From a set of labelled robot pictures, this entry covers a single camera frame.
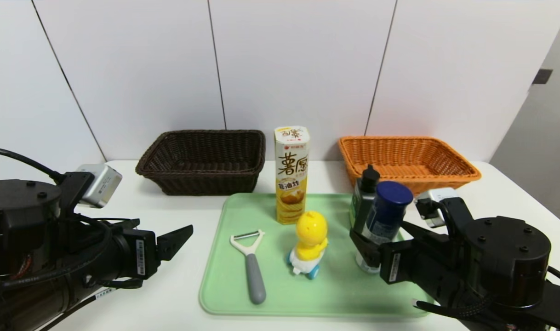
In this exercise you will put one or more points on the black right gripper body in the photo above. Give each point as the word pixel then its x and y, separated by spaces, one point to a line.
pixel 394 261

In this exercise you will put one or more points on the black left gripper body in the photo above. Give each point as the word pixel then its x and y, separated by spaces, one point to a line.
pixel 141 253

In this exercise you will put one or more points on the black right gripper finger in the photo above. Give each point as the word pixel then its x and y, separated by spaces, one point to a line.
pixel 367 250
pixel 422 233

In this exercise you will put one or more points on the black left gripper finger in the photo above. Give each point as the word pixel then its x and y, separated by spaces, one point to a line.
pixel 172 241

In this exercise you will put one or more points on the white bottle with blue cap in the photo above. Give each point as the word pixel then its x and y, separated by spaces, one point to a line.
pixel 388 207

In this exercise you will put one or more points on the yellow duck toy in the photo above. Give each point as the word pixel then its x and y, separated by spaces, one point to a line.
pixel 310 230

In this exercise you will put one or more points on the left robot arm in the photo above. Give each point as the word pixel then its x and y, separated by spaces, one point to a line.
pixel 22 220

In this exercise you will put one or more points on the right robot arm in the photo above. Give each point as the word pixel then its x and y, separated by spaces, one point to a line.
pixel 500 262

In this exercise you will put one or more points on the dark brown wicker basket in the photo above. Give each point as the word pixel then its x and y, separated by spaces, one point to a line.
pixel 202 184

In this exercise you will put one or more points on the orange wicker basket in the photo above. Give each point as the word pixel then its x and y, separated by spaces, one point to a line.
pixel 445 170

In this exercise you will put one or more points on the light green plastic tray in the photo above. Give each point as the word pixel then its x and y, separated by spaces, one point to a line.
pixel 335 289

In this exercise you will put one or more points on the dark green black-capped bottle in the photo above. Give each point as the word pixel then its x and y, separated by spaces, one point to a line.
pixel 360 197

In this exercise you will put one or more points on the yellow potato chips box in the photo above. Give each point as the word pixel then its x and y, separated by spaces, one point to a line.
pixel 291 174

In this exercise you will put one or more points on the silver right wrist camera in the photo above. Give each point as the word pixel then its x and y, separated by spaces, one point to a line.
pixel 438 195

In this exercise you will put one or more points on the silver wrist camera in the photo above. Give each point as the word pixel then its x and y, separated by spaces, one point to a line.
pixel 100 186
pixel 438 195

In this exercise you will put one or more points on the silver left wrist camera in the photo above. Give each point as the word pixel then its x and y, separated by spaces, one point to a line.
pixel 100 186

